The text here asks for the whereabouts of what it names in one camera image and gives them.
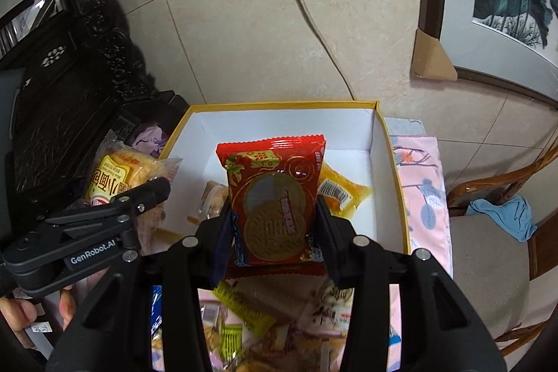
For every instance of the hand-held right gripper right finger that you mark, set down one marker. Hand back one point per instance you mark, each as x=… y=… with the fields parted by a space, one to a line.
x=325 y=232

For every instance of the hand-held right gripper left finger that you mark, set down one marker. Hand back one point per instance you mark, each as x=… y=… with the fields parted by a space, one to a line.
x=221 y=243

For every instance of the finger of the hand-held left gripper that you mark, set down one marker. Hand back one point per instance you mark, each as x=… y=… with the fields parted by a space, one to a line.
x=144 y=195

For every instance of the yellow label bread packet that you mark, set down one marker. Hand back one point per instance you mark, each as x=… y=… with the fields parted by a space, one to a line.
x=113 y=176

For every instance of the red biscuit packet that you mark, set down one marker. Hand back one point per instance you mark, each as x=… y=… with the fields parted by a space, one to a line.
x=270 y=189

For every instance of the pile of assorted snack packets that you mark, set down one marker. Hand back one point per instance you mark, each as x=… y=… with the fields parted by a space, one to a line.
x=261 y=311

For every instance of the yellow cardboard box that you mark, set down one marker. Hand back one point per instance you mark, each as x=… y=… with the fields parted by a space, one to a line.
x=283 y=128

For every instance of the person's left hand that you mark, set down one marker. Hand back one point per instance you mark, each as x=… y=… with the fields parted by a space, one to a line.
x=17 y=315

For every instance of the yellow translucent snack packet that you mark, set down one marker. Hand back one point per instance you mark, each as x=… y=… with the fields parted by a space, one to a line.
x=344 y=191

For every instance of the small clear bread packet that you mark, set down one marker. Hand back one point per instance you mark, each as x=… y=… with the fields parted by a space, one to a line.
x=211 y=197

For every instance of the pink floral cloth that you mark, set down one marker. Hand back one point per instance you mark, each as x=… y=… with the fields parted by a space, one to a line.
x=418 y=189

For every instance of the dark carved wooden furniture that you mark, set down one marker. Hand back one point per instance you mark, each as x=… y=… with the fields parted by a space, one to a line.
x=65 y=115

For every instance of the grey chair cushion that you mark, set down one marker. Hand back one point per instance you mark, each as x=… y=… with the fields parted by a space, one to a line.
x=484 y=276

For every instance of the blue cloth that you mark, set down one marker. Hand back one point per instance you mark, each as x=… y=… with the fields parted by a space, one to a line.
x=505 y=215

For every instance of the cardboard corner protector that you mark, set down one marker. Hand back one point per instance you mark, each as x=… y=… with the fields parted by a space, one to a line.
x=431 y=58

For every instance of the wooden chair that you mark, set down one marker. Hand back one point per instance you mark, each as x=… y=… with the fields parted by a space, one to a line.
x=545 y=180

